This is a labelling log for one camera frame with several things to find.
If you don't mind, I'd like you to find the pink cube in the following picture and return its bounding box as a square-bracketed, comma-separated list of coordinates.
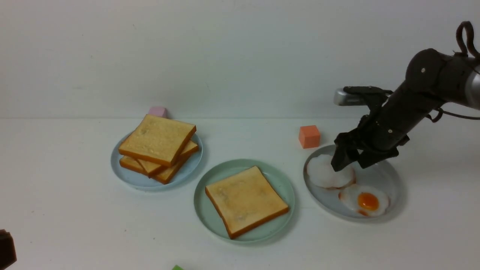
[148, 106, 168, 118]

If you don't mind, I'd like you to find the light blue bread plate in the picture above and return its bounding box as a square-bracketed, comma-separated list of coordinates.
[110, 133, 203, 192]

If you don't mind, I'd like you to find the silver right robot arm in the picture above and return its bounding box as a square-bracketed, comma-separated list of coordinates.
[331, 48, 479, 171]

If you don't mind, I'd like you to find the toast slice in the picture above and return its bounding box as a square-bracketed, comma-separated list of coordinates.
[205, 166, 290, 240]
[118, 114, 197, 167]
[119, 156, 187, 185]
[136, 140, 200, 177]

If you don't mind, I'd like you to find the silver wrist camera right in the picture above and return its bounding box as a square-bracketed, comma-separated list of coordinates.
[334, 86, 393, 111]

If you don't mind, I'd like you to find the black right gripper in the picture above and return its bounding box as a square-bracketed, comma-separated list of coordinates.
[331, 81, 445, 171]

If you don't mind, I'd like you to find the orange cube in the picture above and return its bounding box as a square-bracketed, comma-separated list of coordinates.
[298, 125, 321, 149]

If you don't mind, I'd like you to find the green center plate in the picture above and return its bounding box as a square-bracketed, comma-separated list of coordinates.
[193, 159, 298, 246]

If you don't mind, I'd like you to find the grey egg plate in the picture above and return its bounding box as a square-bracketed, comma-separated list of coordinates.
[302, 145, 406, 224]

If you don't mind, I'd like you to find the dark object bottom left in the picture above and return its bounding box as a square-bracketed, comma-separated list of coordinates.
[0, 229, 17, 270]

